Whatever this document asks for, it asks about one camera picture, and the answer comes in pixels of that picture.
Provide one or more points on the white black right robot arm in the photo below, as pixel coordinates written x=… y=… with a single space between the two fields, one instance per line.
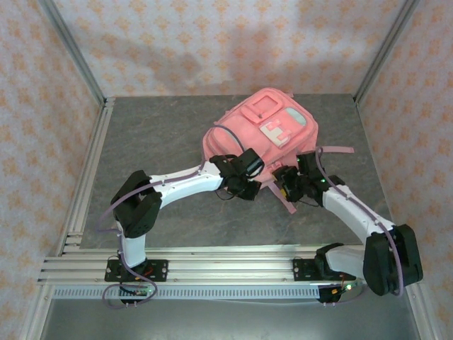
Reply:
x=350 y=216

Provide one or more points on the aluminium front rail beam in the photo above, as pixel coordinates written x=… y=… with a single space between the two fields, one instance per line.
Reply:
x=230 y=263

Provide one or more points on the pink backpack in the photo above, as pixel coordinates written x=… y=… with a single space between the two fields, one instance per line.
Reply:
x=247 y=131

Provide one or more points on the grey metal lower panel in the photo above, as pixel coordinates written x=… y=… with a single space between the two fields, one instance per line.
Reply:
x=226 y=322

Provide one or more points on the aluminium frame post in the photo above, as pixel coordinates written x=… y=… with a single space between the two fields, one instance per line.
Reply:
x=74 y=49
x=385 y=49

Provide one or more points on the black base connector board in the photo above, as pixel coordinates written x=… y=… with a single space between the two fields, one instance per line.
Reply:
x=332 y=292
x=139 y=292

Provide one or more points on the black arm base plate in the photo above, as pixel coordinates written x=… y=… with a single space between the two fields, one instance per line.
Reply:
x=301 y=269
x=161 y=271

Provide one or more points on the aluminium lower frame leg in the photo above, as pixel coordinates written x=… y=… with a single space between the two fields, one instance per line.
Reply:
x=423 y=315
x=37 y=315

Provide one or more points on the aluminium side rail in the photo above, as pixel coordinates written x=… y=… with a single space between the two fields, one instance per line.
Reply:
x=95 y=156

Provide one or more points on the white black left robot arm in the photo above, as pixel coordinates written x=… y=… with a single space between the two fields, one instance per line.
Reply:
x=191 y=184

